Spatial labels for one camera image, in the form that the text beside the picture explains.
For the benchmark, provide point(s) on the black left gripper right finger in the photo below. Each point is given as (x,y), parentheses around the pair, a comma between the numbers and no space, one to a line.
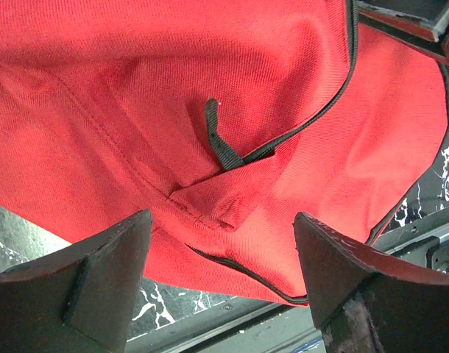
(364,300)

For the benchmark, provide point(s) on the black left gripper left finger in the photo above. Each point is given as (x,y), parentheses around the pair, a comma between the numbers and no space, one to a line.
(80,298)

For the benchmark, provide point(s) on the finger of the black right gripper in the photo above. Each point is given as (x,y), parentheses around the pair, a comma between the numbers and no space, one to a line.
(422,25)

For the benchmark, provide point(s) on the red student backpack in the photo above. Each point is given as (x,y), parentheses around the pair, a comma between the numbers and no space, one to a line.
(225,119)

